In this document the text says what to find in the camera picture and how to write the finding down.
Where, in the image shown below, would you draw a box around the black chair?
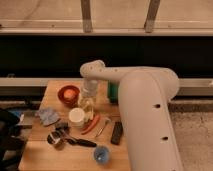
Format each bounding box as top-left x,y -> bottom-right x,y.
0,108 -> 25,171

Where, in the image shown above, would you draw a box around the small blue bowl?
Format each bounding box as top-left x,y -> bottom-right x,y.
93,146 -> 110,164

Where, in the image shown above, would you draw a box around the metal spoon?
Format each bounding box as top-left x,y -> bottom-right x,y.
94,117 -> 112,138

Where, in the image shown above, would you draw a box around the metal cup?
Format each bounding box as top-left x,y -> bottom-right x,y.
47,131 -> 64,147

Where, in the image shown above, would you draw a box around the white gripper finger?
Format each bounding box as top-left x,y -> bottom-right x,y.
79,97 -> 86,108
90,97 -> 96,110

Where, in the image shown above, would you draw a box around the green tray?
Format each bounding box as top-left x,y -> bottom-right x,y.
107,82 -> 118,103

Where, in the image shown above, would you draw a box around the yellow banana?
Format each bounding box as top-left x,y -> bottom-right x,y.
83,98 -> 94,120

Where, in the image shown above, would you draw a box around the blue grey cloth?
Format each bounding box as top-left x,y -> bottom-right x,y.
36,108 -> 60,126

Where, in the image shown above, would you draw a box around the red bowl with orange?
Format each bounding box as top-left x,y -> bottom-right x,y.
58,85 -> 80,107

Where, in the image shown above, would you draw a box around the small dark block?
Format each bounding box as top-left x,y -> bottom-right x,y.
55,121 -> 69,130

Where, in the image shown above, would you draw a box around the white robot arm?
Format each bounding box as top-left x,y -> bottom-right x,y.
80,60 -> 183,171

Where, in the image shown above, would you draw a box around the white cup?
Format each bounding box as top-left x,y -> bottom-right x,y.
69,108 -> 86,128

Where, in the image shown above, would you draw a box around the black remote control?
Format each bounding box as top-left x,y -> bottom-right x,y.
111,121 -> 123,145

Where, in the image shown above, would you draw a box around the black handled tool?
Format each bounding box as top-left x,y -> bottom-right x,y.
64,137 -> 97,147

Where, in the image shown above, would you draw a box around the orange carrot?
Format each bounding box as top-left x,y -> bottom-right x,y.
81,115 -> 100,135

